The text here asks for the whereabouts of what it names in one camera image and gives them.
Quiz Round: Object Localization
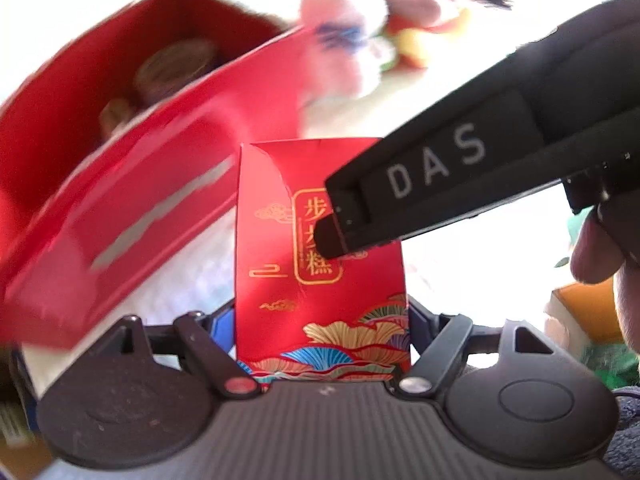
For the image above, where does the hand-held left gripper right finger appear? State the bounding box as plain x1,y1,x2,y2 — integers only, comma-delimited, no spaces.
399,305,553,397

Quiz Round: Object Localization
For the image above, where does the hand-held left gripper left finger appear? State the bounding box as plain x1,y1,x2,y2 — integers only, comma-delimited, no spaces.
116,305,262,402

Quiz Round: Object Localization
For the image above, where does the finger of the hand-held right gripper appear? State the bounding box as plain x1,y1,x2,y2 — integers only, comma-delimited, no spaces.
319,212,351,262

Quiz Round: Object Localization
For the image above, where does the red patterned packet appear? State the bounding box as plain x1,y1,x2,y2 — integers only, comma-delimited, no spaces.
234,136,413,385

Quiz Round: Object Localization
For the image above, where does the red cardboard box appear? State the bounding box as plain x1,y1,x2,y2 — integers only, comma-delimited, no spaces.
0,0,313,352

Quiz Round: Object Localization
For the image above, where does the person's right hand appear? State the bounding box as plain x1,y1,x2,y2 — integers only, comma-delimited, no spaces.
570,179,640,357

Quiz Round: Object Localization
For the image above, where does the yellow and red plush toy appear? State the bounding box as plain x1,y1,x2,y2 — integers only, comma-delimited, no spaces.
384,7,473,70

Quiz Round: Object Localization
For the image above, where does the orange box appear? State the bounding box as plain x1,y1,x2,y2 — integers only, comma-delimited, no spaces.
547,279,630,357

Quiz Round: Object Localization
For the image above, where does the pink plush rabbit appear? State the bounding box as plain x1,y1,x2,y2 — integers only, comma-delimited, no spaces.
299,0,403,108

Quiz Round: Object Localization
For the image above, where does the pine cone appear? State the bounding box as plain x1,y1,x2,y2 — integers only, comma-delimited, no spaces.
99,97,138,137

